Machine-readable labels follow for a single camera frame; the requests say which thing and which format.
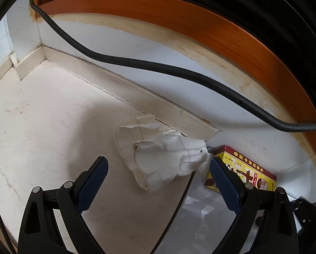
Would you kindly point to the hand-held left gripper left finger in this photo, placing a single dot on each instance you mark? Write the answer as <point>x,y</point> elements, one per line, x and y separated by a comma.
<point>94,182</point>

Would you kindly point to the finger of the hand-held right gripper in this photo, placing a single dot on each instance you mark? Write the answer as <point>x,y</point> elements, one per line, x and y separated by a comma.
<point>303,209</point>

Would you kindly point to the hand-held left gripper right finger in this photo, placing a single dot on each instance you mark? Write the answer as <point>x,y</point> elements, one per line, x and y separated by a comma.
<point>224,182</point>

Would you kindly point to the white paper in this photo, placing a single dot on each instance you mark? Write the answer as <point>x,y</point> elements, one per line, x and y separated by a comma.
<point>160,158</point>

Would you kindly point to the yellow and red box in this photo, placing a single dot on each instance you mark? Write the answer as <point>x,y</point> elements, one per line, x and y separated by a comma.
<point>242,162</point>

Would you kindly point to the orange wooden window frame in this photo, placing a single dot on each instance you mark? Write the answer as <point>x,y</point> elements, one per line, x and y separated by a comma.
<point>200,18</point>

